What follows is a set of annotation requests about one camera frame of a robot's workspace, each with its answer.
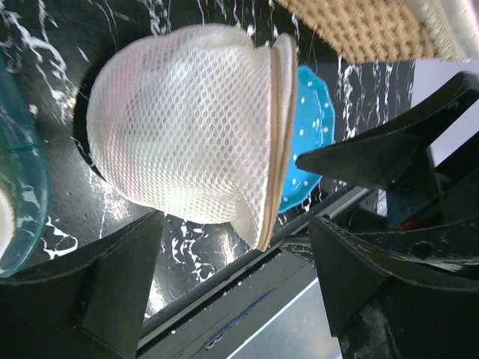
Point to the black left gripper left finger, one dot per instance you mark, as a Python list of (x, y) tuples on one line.
[(87, 304)]

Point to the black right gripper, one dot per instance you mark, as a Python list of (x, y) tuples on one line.
[(431, 178)]

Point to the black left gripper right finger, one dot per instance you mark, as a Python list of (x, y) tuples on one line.
[(381, 307)]

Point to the white mesh laundry bag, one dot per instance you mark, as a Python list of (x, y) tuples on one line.
[(198, 124)]

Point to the cream mug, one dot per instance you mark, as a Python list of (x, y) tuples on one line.
[(7, 221)]

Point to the blue polka dot plate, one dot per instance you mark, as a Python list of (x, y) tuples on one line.
[(313, 128)]

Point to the teal plastic tub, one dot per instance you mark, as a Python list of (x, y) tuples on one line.
[(24, 174)]

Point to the wicker basket with liner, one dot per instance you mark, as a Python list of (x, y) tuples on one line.
[(364, 31)]

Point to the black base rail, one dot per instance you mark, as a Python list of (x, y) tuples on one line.
[(219, 315)]

